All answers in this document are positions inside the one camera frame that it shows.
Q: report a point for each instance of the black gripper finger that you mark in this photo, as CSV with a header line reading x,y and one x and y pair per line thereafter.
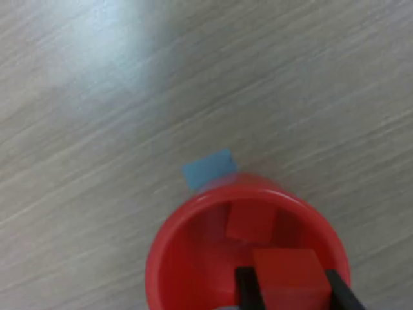
x,y
345,290
250,289

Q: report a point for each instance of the red cube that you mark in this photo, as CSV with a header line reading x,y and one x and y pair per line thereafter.
x,y
290,274
250,223

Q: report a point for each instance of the red plastic cup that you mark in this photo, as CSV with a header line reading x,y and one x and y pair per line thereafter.
x,y
180,258

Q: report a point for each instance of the pale blue table sticker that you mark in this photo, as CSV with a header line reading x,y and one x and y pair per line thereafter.
x,y
209,168

